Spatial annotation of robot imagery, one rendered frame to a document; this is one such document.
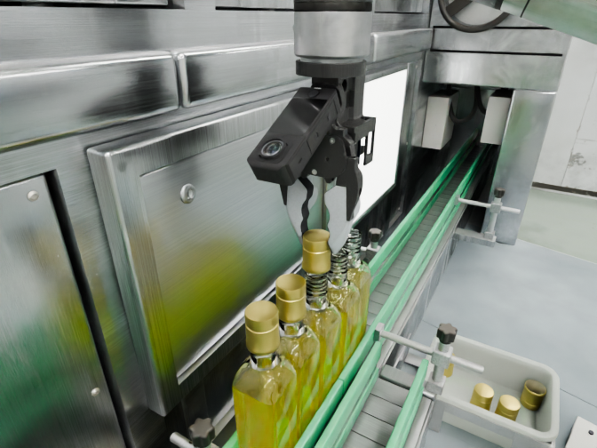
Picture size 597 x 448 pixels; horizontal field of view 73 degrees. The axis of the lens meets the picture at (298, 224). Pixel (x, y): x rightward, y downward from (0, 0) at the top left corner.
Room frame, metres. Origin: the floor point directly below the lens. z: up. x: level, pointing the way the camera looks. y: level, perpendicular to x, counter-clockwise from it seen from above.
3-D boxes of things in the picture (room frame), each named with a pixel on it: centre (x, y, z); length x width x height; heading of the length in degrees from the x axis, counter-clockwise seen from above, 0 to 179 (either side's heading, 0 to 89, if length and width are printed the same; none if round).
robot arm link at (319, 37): (0.44, -0.03, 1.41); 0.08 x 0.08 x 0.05
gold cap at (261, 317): (0.32, 0.04, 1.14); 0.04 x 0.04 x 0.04
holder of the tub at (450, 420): (0.55, -0.32, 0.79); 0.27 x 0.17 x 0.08; 60
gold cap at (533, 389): (0.53, -0.44, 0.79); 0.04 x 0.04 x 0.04
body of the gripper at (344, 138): (0.45, -0.04, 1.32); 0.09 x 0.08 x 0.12; 149
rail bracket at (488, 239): (1.04, -0.53, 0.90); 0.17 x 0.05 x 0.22; 60
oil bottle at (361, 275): (0.52, -0.08, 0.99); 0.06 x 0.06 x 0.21; 60
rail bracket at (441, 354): (0.48, -0.20, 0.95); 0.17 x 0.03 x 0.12; 60
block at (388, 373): (0.49, -0.19, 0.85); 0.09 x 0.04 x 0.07; 60
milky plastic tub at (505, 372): (0.53, -0.35, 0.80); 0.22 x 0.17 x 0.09; 60
